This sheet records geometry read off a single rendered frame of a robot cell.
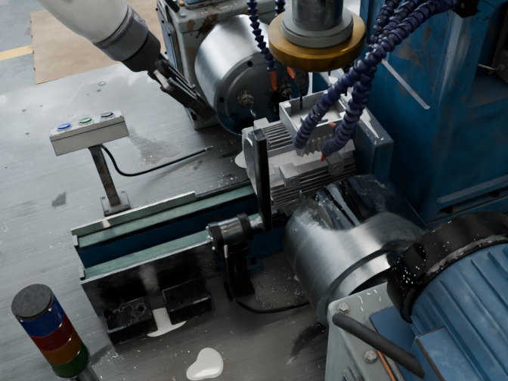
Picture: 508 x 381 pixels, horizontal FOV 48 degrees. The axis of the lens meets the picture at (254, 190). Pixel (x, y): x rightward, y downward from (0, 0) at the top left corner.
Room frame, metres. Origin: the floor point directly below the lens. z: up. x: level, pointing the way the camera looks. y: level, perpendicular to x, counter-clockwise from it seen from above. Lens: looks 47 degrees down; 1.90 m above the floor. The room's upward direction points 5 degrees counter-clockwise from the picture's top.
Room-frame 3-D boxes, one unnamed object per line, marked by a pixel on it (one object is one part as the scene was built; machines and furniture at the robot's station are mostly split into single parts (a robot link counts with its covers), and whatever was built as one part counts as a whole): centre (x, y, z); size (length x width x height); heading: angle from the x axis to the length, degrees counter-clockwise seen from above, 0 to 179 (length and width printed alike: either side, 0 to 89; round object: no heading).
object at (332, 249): (0.58, -0.20, 1.04); 0.41 x 0.25 x 0.25; 16
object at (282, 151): (0.89, -0.10, 1.02); 0.20 x 0.19 x 0.19; 106
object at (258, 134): (0.73, -0.02, 1.12); 0.04 x 0.03 x 0.26; 106
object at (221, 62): (1.23, 0.00, 1.04); 0.37 x 0.25 x 0.25; 16
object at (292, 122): (0.91, -0.14, 1.11); 0.12 x 0.11 x 0.07; 106
